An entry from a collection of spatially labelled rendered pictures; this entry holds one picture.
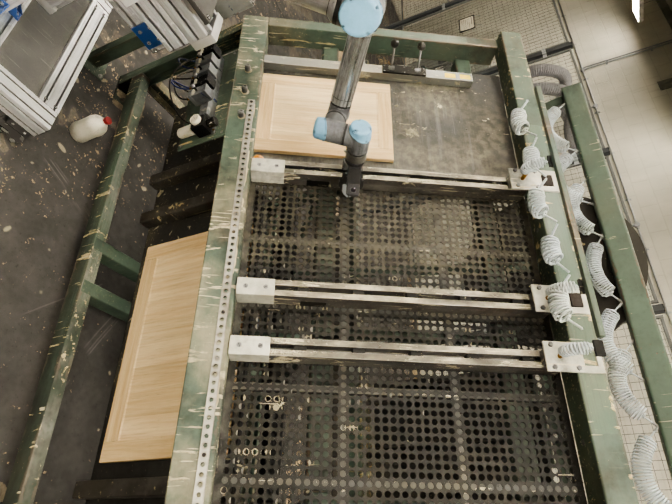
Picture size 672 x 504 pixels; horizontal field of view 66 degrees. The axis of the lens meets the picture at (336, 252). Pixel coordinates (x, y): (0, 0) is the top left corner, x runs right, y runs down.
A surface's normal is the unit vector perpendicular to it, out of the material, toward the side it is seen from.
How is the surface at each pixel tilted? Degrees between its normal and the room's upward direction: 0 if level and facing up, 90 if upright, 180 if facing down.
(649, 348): 90
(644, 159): 90
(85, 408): 0
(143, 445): 90
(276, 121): 59
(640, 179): 90
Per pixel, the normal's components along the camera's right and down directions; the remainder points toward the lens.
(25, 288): 0.90, -0.21
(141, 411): -0.43, -0.46
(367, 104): 0.10, -0.50
